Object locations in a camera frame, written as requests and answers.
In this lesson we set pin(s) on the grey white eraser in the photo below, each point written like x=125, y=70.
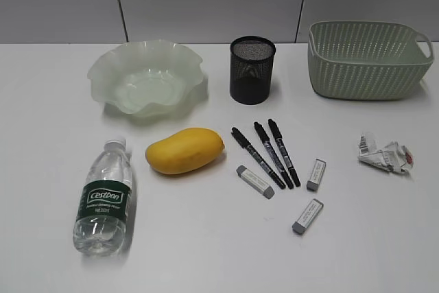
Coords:
x=316, y=175
x=255, y=182
x=307, y=217

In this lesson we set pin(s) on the waste paper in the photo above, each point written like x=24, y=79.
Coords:
x=393, y=157

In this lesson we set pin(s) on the black mesh pen holder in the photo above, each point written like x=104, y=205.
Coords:
x=251, y=64

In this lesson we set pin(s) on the grey white eraser bottom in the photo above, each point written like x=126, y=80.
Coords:
x=307, y=217

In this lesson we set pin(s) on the black marker pen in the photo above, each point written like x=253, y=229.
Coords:
x=245, y=144
x=270, y=150
x=276, y=133

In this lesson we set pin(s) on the pale green plastic basket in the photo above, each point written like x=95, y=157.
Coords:
x=366, y=60

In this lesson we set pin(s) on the clear water bottle green label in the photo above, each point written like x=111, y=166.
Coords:
x=101, y=221

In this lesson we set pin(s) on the frosted wavy glass plate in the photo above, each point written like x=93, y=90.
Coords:
x=148, y=81

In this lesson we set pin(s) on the yellow mango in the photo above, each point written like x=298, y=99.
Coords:
x=185, y=151

